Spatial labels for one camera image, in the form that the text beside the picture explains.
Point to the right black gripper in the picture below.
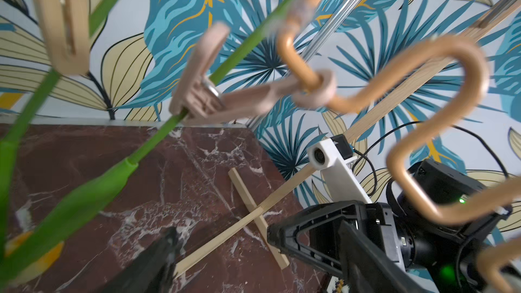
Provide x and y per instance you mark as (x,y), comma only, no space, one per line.
(352,240)

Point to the wooden clothes rack frame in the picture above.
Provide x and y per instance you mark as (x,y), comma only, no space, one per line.
(471,92)

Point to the beige clothespin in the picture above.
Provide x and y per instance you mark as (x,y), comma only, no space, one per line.
(65,29)

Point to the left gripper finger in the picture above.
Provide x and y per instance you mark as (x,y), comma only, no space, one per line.
(152,270)

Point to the tan wavy clothes hanger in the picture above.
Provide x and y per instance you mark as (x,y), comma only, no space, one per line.
(407,89)

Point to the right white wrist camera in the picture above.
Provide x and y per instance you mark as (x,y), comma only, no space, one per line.
(333,157)

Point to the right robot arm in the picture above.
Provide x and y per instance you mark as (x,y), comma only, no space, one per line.
(450,253)

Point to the metal rack rod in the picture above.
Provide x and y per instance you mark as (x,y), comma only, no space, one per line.
(285,107)

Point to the yellow tulip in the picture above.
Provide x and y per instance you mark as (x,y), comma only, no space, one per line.
(11,141)

